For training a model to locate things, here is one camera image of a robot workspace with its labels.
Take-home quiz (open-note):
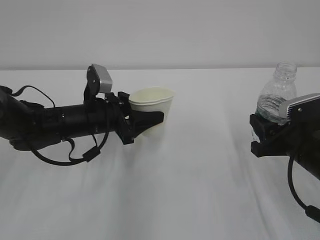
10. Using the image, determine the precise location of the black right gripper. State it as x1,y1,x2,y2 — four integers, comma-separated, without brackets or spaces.
249,114,320,158

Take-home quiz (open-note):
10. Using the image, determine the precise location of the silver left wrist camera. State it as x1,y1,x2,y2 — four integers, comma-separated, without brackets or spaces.
83,63,113,103

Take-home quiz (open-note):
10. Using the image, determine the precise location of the white paper cup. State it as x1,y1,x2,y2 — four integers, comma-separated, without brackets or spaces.
128,87,175,138

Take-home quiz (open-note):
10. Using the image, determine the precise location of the black left camera cable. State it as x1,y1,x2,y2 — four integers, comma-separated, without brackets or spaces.
9,85,111,167

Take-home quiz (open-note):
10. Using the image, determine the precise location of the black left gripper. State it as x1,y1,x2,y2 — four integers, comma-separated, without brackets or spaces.
105,91,165,145

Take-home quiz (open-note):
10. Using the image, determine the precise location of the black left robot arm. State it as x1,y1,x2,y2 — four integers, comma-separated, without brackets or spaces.
0,86,165,151

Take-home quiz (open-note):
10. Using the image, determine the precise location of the clear green-label water bottle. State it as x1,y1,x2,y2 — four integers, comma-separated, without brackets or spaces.
254,61,297,128

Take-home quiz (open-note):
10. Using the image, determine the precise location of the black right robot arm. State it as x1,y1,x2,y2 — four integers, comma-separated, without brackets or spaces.
249,114,320,179

